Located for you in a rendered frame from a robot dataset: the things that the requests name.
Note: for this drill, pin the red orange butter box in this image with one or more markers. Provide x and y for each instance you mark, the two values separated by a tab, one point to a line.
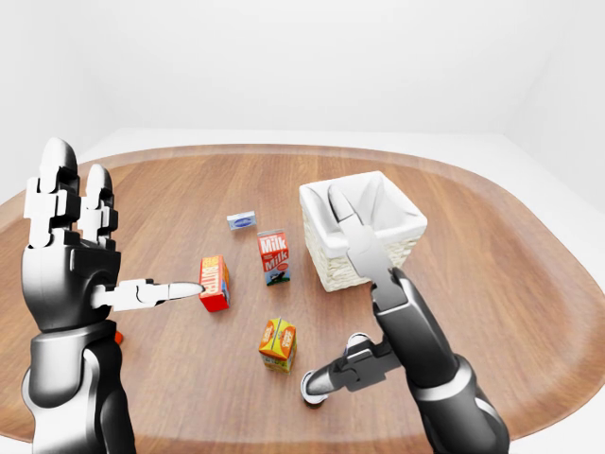
215	284

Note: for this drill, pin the white woven basket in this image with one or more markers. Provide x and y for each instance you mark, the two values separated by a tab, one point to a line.
373	222

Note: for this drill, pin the red white milk carton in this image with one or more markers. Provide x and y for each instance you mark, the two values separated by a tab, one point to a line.
274	257

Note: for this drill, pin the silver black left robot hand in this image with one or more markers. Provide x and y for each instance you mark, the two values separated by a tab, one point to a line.
66	284

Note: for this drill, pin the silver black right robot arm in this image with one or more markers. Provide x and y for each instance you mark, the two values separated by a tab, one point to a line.
461	411

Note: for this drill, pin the small white dark tin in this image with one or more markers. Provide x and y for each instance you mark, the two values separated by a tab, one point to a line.
316	402

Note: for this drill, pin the small red object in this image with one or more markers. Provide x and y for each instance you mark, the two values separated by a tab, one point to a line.
119	337

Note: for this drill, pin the small blue white box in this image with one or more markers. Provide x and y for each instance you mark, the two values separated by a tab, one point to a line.
241	221

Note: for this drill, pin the orange juice carton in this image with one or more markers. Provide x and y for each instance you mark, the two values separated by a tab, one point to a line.
279	350

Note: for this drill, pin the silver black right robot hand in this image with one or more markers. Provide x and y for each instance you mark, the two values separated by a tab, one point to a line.
406	321

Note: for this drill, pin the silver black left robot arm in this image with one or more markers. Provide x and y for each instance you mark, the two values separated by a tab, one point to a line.
71	388

